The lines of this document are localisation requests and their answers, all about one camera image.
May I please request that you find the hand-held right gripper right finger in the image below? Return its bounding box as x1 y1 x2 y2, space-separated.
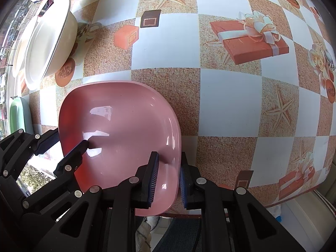
180 152 306 252

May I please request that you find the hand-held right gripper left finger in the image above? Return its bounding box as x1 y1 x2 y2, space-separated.
56 151 160 252

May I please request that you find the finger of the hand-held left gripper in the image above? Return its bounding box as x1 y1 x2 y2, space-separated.
22 140 90 211
0 129 61 179

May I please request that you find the pink plate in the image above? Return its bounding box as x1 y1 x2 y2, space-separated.
58 80 182 217

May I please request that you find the green plate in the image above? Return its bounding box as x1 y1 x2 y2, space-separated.
9 97 34 135

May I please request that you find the dark chair seat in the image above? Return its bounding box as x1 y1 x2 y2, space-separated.
152 217 203 252

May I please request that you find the white cloth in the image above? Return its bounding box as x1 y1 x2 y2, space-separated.
135 222 153 252

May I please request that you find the large white bowl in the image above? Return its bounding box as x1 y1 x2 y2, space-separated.
24 0 79 91

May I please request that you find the printed checkered tablecloth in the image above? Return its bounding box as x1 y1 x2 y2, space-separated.
20 0 336 208

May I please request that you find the white cabinet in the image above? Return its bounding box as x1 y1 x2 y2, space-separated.
273 186 336 244

